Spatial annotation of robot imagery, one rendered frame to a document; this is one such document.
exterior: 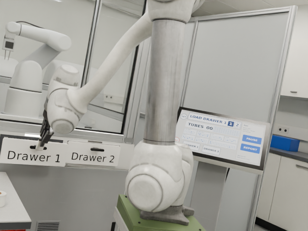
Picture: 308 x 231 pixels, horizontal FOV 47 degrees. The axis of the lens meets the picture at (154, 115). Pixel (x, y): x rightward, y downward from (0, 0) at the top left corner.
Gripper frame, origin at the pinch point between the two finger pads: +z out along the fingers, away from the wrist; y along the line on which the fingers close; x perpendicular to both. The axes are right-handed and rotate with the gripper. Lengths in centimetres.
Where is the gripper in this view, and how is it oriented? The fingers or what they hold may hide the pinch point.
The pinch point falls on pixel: (41, 144)
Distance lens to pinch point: 162.9
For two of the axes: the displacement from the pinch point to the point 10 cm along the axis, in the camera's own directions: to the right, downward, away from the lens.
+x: -8.5, -1.3, -5.2
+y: -3.1, -6.7, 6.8
